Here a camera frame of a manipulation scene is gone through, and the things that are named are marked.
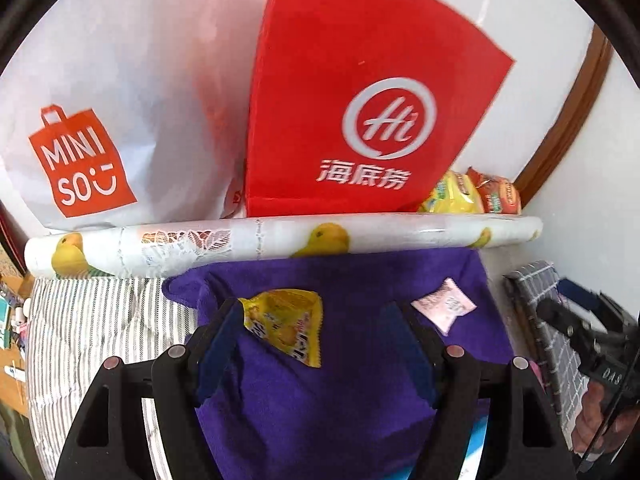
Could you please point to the orange chip bag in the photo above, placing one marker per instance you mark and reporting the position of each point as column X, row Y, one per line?
column 500, row 195

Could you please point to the red paper bag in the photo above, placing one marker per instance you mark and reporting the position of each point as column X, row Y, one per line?
column 350, row 60

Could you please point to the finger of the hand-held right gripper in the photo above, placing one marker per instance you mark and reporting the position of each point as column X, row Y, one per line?
column 560, row 317

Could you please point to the blue and white box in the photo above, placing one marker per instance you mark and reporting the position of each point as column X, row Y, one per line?
column 477, row 460

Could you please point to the person's right hand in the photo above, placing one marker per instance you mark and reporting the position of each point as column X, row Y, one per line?
column 595, row 420

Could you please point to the purple towel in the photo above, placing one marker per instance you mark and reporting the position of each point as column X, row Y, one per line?
column 325, row 410

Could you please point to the yellow chip bag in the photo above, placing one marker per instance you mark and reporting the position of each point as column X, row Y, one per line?
column 450, row 195

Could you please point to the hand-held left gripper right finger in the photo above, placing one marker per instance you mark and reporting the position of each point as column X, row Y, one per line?
column 415, row 350

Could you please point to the small pale pink packet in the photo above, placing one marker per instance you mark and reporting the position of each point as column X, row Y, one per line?
column 445, row 305

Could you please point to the yellow snack packet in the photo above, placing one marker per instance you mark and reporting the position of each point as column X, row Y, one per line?
column 285, row 320

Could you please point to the brown wooden door frame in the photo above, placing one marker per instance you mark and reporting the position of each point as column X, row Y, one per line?
column 570, row 110

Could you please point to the white shopping bag orange logo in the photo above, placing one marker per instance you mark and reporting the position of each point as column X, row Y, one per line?
column 125, row 85

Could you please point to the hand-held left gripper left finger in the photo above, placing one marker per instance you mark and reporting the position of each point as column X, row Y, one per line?
column 220, row 355

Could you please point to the grey striped bedsheet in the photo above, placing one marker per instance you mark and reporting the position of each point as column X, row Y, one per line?
column 75, row 320

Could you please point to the white roll yellow fruit print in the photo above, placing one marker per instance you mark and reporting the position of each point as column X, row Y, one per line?
column 200, row 247

